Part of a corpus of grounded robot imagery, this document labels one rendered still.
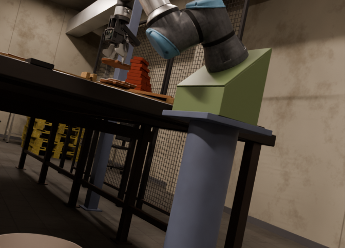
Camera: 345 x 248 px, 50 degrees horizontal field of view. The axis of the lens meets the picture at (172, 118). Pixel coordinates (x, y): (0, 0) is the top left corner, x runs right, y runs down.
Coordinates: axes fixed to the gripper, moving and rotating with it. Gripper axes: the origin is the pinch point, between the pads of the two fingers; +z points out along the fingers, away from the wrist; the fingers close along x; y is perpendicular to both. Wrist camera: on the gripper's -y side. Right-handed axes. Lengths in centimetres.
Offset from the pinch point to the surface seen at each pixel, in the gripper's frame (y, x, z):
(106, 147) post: -109, -156, 47
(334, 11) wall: -314, -57, -156
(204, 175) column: 1, 63, 38
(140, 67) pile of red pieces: -60, -64, -17
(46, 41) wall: -323, -873, -178
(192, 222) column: 1, 62, 53
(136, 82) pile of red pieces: -59, -63, -6
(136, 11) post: -111, -156, -89
